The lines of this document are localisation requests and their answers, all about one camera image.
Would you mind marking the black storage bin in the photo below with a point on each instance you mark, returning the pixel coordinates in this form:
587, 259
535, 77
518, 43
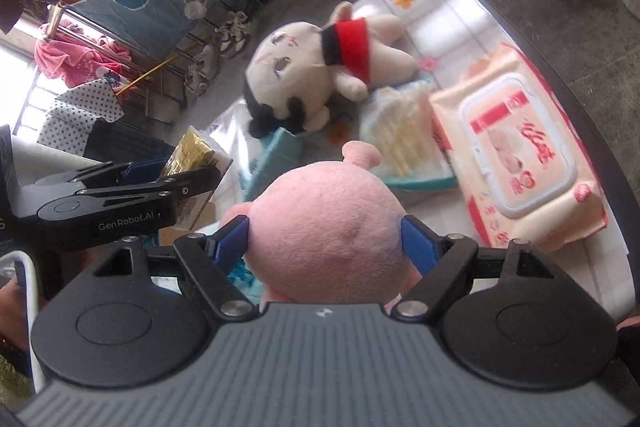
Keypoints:
119, 142

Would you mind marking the black-haired plush doll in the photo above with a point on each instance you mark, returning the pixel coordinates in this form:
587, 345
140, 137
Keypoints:
297, 68

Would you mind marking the light blue towel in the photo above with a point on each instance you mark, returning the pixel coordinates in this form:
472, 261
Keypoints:
282, 151

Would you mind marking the brown cardboard box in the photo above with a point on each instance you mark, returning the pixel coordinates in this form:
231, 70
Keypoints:
205, 223

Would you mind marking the person left hand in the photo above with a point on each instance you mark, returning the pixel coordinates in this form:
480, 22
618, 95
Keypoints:
13, 315

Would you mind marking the gold foil packet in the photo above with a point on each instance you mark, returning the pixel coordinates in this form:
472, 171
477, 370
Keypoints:
196, 150

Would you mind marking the pink hanging clothes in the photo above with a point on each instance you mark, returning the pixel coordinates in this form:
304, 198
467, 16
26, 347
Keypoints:
77, 58

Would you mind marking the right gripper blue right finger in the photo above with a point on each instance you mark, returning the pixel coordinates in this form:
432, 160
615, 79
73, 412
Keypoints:
445, 265

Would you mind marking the clear yellow snack bag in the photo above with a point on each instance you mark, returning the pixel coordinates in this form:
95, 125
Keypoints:
398, 122

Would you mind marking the pink plush doll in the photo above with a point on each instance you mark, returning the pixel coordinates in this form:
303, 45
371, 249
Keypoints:
328, 232

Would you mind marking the brown white sneaker pair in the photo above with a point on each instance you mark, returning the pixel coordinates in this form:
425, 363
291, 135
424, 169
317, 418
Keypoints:
235, 33

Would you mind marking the pink baby wipes pack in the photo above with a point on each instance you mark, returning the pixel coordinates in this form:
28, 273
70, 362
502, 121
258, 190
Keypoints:
522, 168

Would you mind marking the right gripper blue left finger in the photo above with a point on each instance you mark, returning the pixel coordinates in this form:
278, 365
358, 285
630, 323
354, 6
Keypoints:
207, 260

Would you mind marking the polka dot cloth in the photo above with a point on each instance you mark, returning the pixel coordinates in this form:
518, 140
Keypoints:
73, 114

